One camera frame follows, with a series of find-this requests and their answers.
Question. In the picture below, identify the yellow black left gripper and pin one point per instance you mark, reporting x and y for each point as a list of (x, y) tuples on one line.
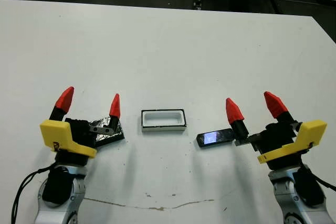
[(56, 132)]

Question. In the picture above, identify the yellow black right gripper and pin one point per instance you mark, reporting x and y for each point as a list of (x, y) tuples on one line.
[(278, 140)]

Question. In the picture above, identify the glossy black box lid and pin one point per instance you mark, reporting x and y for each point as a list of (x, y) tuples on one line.
[(111, 138)]

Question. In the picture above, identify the white camera box base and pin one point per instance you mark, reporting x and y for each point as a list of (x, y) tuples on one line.
[(164, 129)]

